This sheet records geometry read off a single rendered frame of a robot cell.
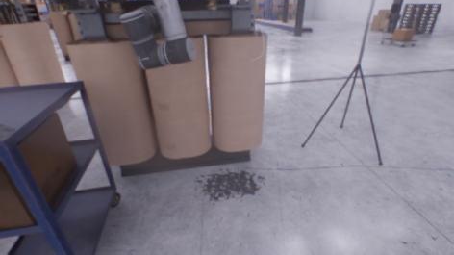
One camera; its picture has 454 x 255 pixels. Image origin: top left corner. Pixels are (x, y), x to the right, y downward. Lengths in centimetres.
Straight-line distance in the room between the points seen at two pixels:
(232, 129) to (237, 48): 59
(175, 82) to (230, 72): 37
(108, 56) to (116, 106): 33
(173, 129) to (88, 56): 69
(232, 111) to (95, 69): 91
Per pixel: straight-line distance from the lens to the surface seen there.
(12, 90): 162
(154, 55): 111
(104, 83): 158
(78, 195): 187
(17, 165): 97
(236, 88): 154
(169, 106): 156
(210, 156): 195
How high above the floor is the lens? 125
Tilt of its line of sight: 26 degrees down
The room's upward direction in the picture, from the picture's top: 1 degrees counter-clockwise
